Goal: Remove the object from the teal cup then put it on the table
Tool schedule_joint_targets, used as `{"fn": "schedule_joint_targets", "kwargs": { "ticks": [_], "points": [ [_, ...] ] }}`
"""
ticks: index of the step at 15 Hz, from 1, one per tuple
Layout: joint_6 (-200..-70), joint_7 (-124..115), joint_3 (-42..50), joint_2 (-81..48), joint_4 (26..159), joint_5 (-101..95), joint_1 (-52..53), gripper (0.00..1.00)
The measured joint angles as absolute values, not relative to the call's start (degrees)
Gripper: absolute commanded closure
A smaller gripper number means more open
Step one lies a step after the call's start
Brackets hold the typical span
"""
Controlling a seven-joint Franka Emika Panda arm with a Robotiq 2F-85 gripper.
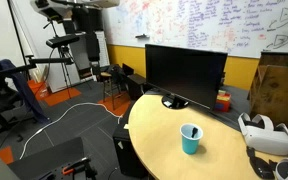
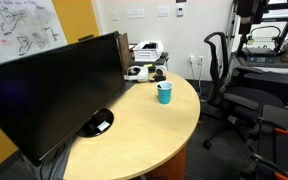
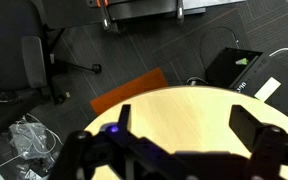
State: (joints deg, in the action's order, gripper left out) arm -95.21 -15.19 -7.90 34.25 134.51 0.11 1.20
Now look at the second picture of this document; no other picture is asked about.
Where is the orange table base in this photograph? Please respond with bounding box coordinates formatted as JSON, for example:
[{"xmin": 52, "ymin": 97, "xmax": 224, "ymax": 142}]
[{"xmin": 147, "ymin": 146, "xmax": 187, "ymax": 180}]

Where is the black 3D printer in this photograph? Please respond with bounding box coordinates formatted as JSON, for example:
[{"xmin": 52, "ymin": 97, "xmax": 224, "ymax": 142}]
[{"xmin": 235, "ymin": 16, "xmax": 288, "ymax": 64}]

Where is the black oval monitor base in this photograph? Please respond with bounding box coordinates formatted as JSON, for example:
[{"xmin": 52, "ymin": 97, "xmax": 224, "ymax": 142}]
[{"xmin": 76, "ymin": 108, "xmax": 115, "ymax": 138}]

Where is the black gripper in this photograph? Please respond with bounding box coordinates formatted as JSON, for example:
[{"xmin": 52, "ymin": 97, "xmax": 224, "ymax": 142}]
[{"xmin": 235, "ymin": 0, "xmax": 268, "ymax": 35}]

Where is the white desktop printer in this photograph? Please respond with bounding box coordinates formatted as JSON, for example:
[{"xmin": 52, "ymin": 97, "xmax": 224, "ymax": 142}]
[{"xmin": 131, "ymin": 40, "xmax": 165, "ymax": 63}]

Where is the black clamp with orange handle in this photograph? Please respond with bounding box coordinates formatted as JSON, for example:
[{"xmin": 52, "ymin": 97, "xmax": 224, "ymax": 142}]
[
  {"xmin": 247, "ymin": 116, "xmax": 288, "ymax": 141},
  {"xmin": 240, "ymin": 153, "xmax": 288, "ymax": 180}
]

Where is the white VR headset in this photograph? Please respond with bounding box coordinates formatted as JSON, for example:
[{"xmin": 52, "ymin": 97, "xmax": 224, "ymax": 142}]
[{"xmin": 123, "ymin": 65, "xmax": 150, "ymax": 83}]

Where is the black overhead bar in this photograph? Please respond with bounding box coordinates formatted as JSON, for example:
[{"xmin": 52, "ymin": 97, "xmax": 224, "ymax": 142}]
[{"xmin": 262, "ymin": 0, "xmax": 288, "ymax": 14}]

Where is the black controller strap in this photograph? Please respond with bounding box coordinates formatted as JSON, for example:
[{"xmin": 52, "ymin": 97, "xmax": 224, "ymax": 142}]
[{"xmin": 152, "ymin": 74, "xmax": 167, "ymax": 83}]

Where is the black computer monitor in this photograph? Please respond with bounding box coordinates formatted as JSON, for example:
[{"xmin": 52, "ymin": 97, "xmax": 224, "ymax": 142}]
[{"xmin": 0, "ymin": 31, "xmax": 127, "ymax": 166}]

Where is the black cabinet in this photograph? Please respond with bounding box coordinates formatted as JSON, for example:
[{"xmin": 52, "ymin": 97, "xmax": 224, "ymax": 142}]
[{"xmin": 232, "ymin": 66, "xmax": 288, "ymax": 108}]

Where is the white wall thermostat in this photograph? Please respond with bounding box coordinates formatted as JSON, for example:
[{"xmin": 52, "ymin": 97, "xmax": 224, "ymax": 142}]
[{"xmin": 175, "ymin": 3, "xmax": 185, "ymax": 17}]

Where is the whiteboard with handwriting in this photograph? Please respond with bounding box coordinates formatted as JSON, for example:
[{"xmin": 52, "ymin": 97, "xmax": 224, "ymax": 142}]
[{"xmin": 0, "ymin": 0, "xmax": 68, "ymax": 69}]

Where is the wide white switch plate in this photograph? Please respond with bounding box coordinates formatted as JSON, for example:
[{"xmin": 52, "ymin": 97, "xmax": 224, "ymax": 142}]
[{"xmin": 125, "ymin": 8, "xmax": 146, "ymax": 19}]

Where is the brown wooden box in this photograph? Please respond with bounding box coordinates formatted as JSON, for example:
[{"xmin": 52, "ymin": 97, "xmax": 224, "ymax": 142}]
[{"xmin": 117, "ymin": 32, "xmax": 133, "ymax": 73}]

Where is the white wall power cable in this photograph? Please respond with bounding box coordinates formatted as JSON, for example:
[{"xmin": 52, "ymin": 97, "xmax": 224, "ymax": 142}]
[{"xmin": 190, "ymin": 61, "xmax": 206, "ymax": 99}]

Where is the teal plastic cup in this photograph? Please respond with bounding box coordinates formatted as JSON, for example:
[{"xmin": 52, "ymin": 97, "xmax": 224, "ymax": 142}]
[{"xmin": 155, "ymin": 80, "xmax": 174, "ymax": 105}]

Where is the small white wall plate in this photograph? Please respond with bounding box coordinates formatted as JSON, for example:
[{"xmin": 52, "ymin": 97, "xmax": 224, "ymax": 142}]
[{"xmin": 110, "ymin": 10, "xmax": 119, "ymax": 22}]

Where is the black office chair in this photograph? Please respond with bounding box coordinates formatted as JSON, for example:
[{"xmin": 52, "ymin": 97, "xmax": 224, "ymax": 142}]
[{"xmin": 202, "ymin": 31, "xmax": 285, "ymax": 150}]

